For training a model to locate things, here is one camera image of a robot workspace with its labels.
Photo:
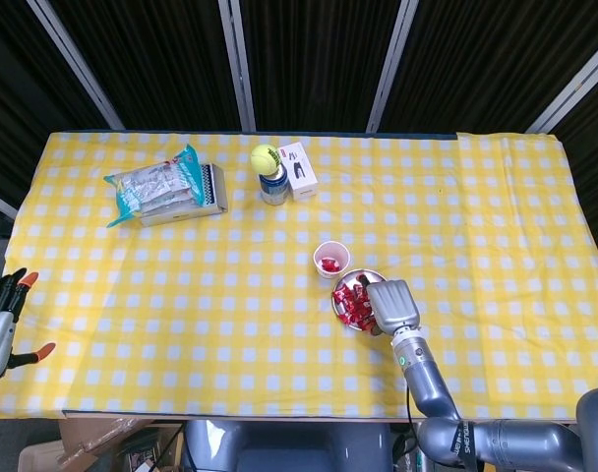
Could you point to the blue drink can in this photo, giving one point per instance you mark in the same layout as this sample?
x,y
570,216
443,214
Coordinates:
x,y
273,189

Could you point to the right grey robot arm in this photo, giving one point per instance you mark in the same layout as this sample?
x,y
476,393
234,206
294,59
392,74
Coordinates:
x,y
427,378

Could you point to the silver cardboard box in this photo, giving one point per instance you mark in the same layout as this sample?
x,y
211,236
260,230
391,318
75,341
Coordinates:
x,y
181,216

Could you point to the grey robot torso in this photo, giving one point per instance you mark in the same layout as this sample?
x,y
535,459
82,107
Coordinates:
x,y
289,452

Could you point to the yellow tennis ball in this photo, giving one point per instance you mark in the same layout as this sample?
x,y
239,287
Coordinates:
x,y
265,158

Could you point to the teal silver snack bag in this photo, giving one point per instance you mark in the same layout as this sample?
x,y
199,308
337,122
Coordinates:
x,y
156,187

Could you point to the small metal bowl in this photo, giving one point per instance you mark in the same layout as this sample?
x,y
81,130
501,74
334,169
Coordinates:
x,y
348,277

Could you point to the brown cardboard sheet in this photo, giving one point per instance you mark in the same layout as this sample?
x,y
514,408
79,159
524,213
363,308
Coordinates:
x,y
92,437

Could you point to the yellow white checked tablecloth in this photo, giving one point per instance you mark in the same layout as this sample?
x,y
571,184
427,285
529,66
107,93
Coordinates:
x,y
181,295

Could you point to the tan cardboard box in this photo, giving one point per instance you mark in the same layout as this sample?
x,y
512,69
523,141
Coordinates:
x,y
38,457

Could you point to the dark framed items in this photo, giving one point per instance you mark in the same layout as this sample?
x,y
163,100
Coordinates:
x,y
146,452

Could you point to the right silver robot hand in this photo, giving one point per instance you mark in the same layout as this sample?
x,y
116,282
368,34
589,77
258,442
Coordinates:
x,y
395,305

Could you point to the white paper cup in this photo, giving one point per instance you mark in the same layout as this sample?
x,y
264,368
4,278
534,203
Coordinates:
x,y
333,247

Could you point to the small white carton box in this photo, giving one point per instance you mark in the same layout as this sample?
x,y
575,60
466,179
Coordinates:
x,y
304,182

